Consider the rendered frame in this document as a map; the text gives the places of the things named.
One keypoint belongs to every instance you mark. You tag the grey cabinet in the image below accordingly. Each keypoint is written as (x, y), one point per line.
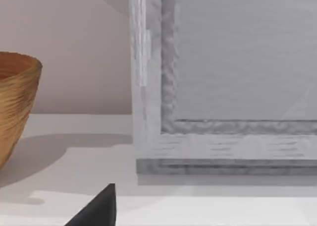
(223, 87)

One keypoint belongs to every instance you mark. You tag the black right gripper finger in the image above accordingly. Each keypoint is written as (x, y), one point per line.
(101, 208)

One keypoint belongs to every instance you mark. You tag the brown woven basket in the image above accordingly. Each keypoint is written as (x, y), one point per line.
(17, 104)

